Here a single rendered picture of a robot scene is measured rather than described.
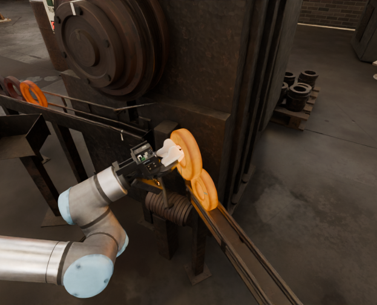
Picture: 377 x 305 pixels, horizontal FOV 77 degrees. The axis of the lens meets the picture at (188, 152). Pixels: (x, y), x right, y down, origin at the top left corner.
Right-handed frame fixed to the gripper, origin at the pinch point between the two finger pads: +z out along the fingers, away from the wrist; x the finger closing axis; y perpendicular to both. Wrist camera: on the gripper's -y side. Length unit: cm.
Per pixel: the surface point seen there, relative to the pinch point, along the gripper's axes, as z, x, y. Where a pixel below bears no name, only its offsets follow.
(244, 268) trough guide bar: -2.4, -30.2, -21.5
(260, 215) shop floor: 35, 15, -106
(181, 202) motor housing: -8.2, 10.7, -38.7
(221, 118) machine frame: 21.5, 16.9, -11.8
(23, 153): -64, 67, -15
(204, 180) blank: 2.1, -2.1, -15.6
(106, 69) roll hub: -8.6, 36.6, 16.3
